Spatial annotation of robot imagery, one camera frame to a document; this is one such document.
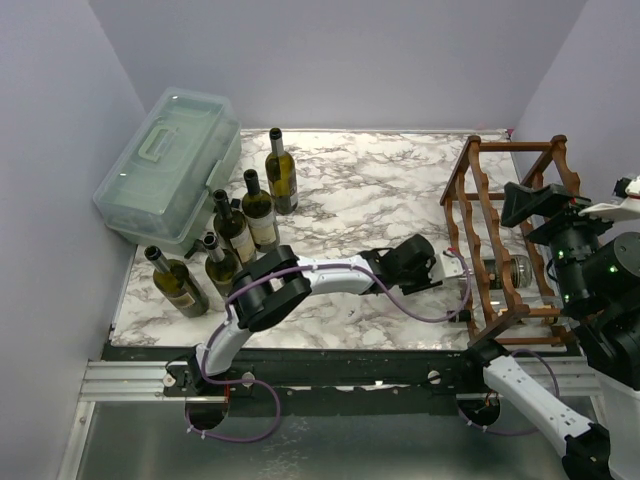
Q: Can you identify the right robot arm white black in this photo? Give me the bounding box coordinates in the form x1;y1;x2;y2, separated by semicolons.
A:
459;177;639;479

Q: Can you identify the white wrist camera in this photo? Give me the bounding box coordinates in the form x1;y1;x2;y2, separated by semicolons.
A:
429;250;466;284
579;176;640;222

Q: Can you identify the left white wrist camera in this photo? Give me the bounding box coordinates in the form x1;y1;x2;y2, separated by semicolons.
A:
429;250;466;284

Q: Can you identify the translucent plastic storage box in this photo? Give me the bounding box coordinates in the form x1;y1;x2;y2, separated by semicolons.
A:
93;88;241;256

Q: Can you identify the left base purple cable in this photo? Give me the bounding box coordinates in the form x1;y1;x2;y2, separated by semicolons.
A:
185;374;283;442

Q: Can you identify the front green wine bottle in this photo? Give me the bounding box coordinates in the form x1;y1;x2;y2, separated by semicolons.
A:
203;232;242;298

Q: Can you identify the clear glass wine bottle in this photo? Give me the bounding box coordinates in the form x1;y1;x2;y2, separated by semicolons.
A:
481;255;533;291

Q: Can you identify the leftmost green wine bottle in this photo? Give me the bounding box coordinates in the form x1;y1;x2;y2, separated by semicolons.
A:
144;245;209;318

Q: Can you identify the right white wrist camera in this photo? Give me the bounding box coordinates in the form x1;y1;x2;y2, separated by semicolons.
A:
579;176;640;222

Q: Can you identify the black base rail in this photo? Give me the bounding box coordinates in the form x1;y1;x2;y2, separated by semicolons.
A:
101;345;501;425

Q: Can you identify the dark green bottle middle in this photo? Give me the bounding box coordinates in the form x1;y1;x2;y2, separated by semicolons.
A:
213;189;257;265

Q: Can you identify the green wine bottle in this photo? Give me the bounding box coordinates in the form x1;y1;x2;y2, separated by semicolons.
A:
265;127;298;215
203;232;242;298
144;245;209;318

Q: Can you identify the brown wooden wine rack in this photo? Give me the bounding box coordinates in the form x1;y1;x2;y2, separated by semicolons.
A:
440;135;581;346

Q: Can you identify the green bottle white label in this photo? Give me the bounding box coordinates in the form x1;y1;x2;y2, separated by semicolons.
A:
241;169;280;253

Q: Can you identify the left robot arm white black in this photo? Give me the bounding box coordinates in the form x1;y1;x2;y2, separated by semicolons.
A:
187;234;461;395

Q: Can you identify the rear green wine bottle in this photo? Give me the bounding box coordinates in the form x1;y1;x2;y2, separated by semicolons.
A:
265;127;298;215

